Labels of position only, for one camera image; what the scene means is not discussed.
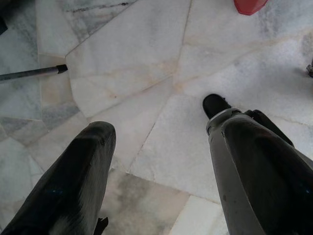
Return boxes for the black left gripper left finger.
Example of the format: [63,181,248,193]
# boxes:
[0,121,117,235]

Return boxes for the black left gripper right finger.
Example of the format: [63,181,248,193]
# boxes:
[209,115,313,235]

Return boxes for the silver metal clothes rack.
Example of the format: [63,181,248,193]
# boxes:
[0,64,68,83]

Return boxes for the red plastic stool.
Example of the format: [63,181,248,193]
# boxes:
[233,0,269,16]

